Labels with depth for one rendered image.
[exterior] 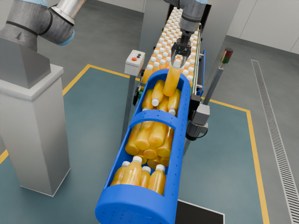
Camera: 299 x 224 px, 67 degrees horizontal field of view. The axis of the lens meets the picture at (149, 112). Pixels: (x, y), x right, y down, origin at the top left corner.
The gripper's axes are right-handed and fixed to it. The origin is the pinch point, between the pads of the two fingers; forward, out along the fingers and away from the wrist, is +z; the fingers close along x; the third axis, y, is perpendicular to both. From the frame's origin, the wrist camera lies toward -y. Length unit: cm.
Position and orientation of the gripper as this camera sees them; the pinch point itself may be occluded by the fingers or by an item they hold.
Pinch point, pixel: (177, 63)
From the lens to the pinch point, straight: 123.2
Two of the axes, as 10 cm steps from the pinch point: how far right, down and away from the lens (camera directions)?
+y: -2.0, 6.2, -7.6
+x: 9.6, 2.7, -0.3
